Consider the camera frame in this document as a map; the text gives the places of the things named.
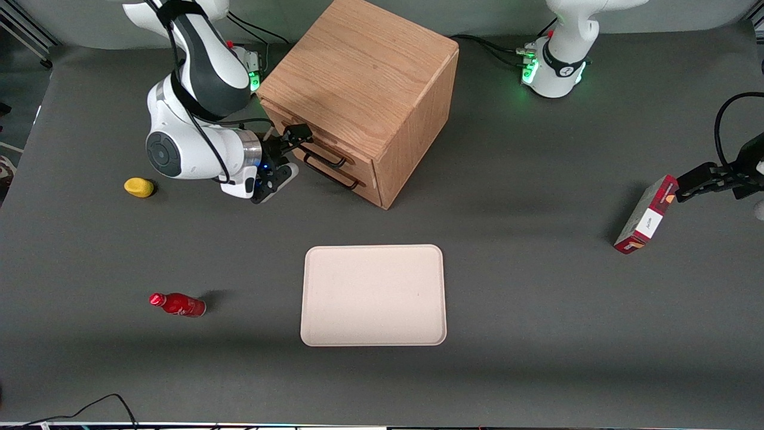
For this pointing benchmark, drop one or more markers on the beige rectangular tray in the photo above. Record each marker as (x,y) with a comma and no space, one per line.
(373,295)

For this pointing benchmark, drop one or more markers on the wooden drawer with light interior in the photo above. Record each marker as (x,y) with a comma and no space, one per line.
(325,140)

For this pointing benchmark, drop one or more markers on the wooden drawer cabinet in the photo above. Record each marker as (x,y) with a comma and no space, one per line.
(358,71)

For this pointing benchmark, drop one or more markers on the yellow lemon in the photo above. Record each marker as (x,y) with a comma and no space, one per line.
(139,187)

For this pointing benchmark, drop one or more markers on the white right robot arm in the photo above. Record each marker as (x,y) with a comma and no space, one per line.
(179,149)

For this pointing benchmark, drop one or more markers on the red bottle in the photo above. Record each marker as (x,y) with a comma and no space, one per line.
(182,305)

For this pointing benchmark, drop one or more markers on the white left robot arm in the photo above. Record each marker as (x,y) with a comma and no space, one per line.
(567,60)

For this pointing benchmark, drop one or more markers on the wooden drawer front panel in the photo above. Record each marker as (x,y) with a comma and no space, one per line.
(370,192)

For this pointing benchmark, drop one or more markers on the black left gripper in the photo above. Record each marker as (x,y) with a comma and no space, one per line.
(745,179)

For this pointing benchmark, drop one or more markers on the red and white carton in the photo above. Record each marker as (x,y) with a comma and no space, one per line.
(644,218)

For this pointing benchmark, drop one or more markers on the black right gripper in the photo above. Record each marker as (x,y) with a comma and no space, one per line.
(273,149)

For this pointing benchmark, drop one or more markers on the aluminium frame rail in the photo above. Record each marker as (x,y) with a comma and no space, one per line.
(24,36)
(758,22)

